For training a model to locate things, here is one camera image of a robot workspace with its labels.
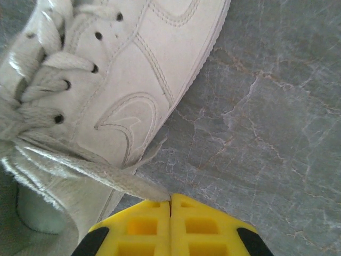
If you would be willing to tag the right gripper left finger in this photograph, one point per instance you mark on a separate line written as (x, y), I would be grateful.
(138, 234)

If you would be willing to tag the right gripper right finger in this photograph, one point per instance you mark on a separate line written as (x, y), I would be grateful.
(207, 234)

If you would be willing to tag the white shoelace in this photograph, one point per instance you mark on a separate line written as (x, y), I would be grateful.
(120, 178)

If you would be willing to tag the white sneaker shoe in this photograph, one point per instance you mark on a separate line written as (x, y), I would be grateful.
(149, 66)

